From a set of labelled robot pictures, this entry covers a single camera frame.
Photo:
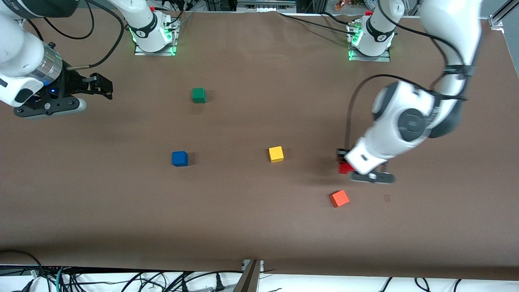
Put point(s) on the green wooden block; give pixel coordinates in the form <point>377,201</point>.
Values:
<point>198,95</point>

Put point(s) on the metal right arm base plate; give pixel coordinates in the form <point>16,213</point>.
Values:
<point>172,40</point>

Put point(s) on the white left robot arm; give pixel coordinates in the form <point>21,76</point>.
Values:
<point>409,121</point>

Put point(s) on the black power plug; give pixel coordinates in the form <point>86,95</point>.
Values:
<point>219,283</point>

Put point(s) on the yellow wooden block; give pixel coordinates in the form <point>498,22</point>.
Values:
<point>276,154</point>

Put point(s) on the aluminium corner frame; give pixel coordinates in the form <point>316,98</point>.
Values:
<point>500,18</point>

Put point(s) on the aluminium profile bar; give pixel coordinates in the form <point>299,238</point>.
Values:
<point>249,280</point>

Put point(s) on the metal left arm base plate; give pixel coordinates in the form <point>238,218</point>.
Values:
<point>371,58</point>

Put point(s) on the blue wooden block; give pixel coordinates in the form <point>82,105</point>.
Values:
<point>179,158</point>

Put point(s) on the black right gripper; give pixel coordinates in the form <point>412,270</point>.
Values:
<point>72,84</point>

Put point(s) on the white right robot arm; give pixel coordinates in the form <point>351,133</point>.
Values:
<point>20,52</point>

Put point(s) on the orange wooden block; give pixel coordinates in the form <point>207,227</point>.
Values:
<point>339,198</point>

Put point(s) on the grey power strip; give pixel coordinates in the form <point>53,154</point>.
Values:
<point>265,5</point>

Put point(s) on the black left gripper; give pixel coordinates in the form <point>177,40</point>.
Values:
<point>342,154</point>

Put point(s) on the red wooden block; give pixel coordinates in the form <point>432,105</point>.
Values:
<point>344,168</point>

